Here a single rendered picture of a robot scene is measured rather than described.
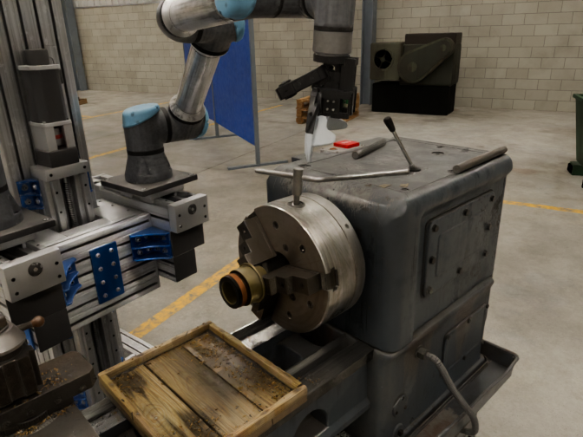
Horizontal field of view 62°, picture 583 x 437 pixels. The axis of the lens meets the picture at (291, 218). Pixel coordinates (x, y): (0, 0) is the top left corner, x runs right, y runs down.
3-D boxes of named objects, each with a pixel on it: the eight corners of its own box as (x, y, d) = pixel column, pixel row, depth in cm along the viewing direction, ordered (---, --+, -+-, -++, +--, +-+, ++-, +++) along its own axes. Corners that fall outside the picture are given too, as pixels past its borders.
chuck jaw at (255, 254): (277, 257, 117) (255, 214, 119) (288, 251, 114) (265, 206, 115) (241, 273, 110) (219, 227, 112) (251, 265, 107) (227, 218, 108)
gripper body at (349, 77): (347, 123, 95) (353, 58, 89) (305, 118, 97) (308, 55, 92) (355, 114, 101) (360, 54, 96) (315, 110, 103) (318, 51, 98)
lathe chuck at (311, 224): (263, 284, 136) (265, 179, 122) (349, 341, 115) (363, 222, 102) (238, 296, 130) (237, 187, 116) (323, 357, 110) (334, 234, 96)
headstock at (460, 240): (381, 233, 186) (385, 133, 172) (503, 274, 153) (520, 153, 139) (262, 289, 148) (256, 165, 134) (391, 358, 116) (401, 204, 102)
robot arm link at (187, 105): (151, 122, 164) (184, -17, 121) (192, 117, 172) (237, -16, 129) (164, 151, 160) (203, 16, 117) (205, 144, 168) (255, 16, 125)
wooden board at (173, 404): (211, 332, 127) (209, 319, 126) (308, 401, 103) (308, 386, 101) (99, 388, 108) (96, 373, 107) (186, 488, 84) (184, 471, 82)
